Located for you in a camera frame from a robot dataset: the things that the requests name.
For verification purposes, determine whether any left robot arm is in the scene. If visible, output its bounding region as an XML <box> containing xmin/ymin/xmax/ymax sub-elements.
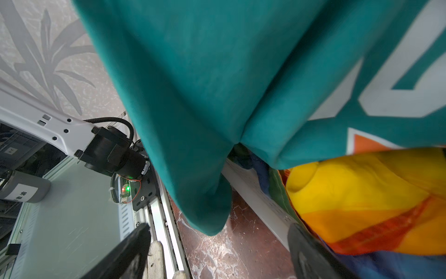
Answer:
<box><xmin>1</xmin><ymin>80</ymin><xmax>151</xmax><ymax>180</ymax></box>

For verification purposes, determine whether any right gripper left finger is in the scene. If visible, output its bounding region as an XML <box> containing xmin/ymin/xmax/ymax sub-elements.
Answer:
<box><xmin>83</xmin><ymin>223</ymin><xmax>152</xmax><ymax>279</ymax></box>

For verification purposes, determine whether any rainbow striped jacket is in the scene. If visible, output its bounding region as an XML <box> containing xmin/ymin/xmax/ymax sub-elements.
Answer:
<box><xmin>228</xmin><ymin>144</ymin><xmax>446</xmax><ymax>279</ymax></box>

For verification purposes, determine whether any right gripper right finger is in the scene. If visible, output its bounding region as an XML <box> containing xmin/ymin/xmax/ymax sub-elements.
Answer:
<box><xmin>288</xmin><ymin>223</ymin><xmax>357</xmax><ymax>279</ymax></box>

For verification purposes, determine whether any white perforated laundry basket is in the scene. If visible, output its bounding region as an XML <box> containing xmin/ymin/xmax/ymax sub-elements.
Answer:
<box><xmin>222</xmin><ymin>159</ymin><xmax>296</xmax><ymax>249</ymax></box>

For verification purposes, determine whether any teal green jacket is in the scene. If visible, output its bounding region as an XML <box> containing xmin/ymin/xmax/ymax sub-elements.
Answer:
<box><xmin>73</xmin><ymin>1</ymin><xmax>446</xmax><ymax>236</ymax></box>

